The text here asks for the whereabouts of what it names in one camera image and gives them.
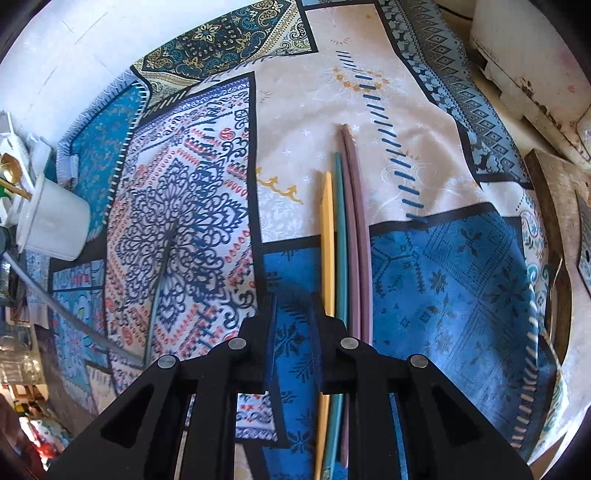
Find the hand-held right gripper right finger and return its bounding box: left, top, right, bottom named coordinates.
left=309, top=292, right=535, bottom=480

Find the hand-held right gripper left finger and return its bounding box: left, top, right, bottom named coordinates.
left=46, top=293, right=279, bottom=480

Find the purple chopstick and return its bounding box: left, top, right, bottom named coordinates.
left=338, top=123, right=362, bottom=468
left=344, top=122, right=374, bottom=345

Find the yellow chopstick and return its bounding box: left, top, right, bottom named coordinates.
left=313, top=171, right=336, bottom=480

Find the teal chopstick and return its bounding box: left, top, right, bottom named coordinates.
left=320, top=151, right=350, bottom=480

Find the white slender stick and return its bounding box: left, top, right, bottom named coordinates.
left=6, top=255, right=140, bottom=366

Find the white plastic cup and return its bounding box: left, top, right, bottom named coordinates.
left=16, top=172, right=92, bottom=262

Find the patterned blue patchwork mat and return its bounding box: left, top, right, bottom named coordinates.
left=28, top=0, right=570, bottom=480

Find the wooden cutting board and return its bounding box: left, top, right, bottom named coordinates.
left=523, top=148, right=591, bottom=366

